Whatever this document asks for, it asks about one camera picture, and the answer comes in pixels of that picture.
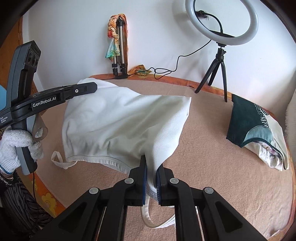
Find wooden wardrobe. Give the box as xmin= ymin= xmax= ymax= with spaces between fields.
xmin=0 ymin=17 xmax=39 ymax=93

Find orange floral bed sheet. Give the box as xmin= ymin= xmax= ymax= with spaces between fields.
xmin=32 ymin=73 xmax=276 ymax=216

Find left hand white glove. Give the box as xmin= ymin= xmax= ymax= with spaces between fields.
xmin=1 ymin=126 xmax=44 ymax=175

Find green striped white pillow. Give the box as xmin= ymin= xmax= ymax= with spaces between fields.
xmin=285 ymin=91 xmax=296 ymax=148

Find dark green patterned folded garment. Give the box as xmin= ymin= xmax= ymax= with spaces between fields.
xmin=226 ymin=93 xmax=284 ymax=160

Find white camisole top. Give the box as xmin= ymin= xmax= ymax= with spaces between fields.
xmin=51 ymin=78 xmax=191 ymax=228

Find white ring light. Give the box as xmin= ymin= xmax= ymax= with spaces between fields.
xmin=185 ymin=1 xmax=259 ymax=46

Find white folded shirt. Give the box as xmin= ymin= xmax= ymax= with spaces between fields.
xmin=243 ymin=114 xmax=289 ymax=171

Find left forearm striped sleeve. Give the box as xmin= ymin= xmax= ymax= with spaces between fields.
xmin=1 ymin=170 xmax=53 ymax=233

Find black mini tripod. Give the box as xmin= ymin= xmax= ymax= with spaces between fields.
xmin=195 ymin=43 xmax=228 ymax=102

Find folded silver tripod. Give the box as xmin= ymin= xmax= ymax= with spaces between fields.
xmin=112 ymin=16 xmax=128 ymax=79

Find blue chair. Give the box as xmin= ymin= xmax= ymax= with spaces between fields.
xmin=0 ymin=85 xmax=6 ymax=110

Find colourful patterned scarf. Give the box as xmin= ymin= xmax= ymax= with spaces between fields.
xmin=105 ymin=14 xmax=151 ymax=78

